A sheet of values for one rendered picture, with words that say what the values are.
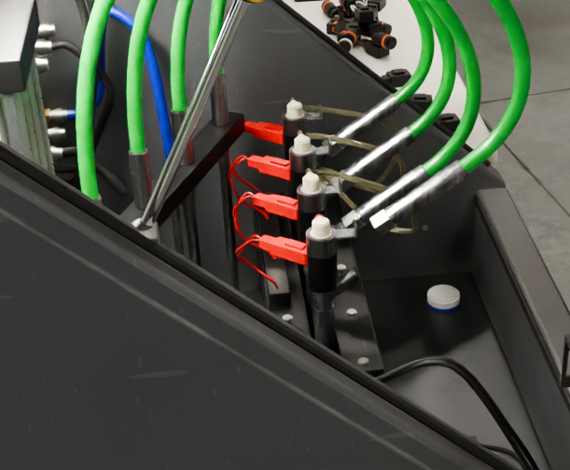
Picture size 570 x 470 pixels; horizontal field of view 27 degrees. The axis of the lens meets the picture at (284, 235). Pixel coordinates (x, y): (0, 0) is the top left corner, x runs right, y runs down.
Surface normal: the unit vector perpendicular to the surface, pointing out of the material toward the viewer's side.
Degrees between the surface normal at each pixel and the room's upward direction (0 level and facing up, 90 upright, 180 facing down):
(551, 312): 0
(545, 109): 0
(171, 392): 90
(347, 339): 0
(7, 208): 90
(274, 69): 90
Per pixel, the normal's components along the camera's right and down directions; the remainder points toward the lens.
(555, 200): -0.04, -0.84
